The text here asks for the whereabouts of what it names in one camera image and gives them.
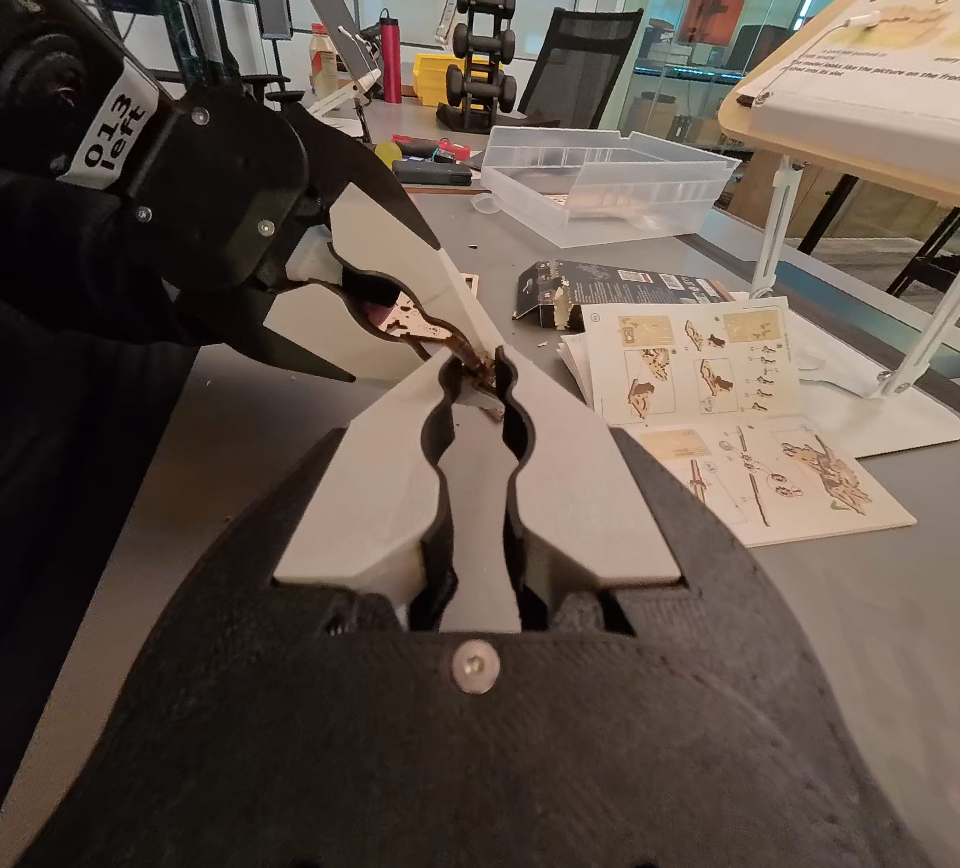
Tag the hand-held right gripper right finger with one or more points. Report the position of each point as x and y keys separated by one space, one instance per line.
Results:
x=592 y=508

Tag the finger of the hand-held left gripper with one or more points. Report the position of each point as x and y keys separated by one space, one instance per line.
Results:
x=330 y=328
x=405 y=245

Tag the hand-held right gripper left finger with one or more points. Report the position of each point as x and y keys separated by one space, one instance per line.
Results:
x=360 y=500

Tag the laser-cut plywood parts sheet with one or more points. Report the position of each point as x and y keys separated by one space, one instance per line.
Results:
x=405 y=324

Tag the person's left forearm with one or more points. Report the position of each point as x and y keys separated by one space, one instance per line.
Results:
x=75 y=358

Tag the black power bank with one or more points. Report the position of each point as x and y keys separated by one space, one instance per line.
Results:
x=431 y=172

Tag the small clear plastic lid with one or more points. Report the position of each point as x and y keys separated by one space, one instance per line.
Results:
x=486 y=205

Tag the yellow ball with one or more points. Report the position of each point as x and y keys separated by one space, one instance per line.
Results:
x=388 y=155

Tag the red hand tool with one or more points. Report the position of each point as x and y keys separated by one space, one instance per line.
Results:
x=412 y=144

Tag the black dumbbell rack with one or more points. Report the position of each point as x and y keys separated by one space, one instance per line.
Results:
x=480 y=117

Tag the pale plywood sheet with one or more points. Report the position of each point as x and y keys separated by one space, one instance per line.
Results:
x=562 y=198

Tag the white instruction booklet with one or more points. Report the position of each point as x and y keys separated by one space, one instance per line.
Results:
x=720 y=403

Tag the plastic jar with white label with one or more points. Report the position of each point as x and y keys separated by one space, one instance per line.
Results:
x=324 y=65

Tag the yellow plastic bin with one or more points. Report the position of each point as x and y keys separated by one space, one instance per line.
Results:
x=431 y=80

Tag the large black dumbbell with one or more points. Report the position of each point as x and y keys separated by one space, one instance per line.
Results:
x=461 y=87

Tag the red water bottle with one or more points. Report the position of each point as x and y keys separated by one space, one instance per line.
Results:
x=390 y=65

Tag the upright dark monitor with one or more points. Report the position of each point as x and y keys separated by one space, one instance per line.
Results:
x=191 y=5

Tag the medium black dumbbell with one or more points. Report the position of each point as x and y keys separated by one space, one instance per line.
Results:
x=465 y=44

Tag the black cardboard kit box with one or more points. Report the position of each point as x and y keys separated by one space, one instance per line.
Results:
x=630 y=283

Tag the clear plastic bin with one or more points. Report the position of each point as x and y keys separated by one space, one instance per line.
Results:
x=637 y=207

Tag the black mesh office chair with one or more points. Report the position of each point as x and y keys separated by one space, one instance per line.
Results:
x=585 y=65

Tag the black box device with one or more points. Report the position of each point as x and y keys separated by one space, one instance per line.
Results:
x=757 y=46

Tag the pale wooden document stand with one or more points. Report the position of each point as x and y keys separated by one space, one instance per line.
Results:
x=900 y=181

